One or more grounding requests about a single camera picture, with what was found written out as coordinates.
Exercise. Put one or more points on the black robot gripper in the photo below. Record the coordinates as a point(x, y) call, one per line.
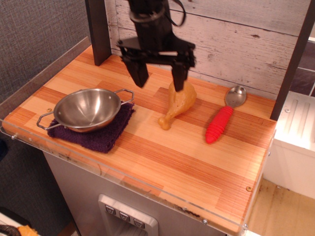
point(155, 43)

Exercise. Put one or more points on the tan toy chicken leg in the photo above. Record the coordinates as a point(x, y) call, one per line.
point(178, 103)

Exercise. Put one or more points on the small steel two-handled pan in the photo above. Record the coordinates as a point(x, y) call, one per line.
point(88, 110)

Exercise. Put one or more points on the purple folded cloth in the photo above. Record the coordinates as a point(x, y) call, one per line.
point(102, 140)

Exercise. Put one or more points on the clear acrylic table guard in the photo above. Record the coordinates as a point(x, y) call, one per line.
point(214, 184)

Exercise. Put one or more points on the grey toy fridge cabinet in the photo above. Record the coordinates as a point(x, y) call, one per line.
point(81, 188)

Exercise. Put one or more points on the silver dispenser button panel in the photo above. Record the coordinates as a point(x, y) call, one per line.
point(122, 220)

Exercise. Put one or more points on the white toy sink unit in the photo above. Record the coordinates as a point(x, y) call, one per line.
point(291, 161)

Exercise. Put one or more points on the orange object bottom left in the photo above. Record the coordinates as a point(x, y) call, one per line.
point(27, 231)

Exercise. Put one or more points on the red-handled metal spoon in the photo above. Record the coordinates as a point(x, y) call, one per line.
point(235, 97)

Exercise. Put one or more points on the dark right shelf post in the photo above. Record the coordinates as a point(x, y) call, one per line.
point(301, 43)

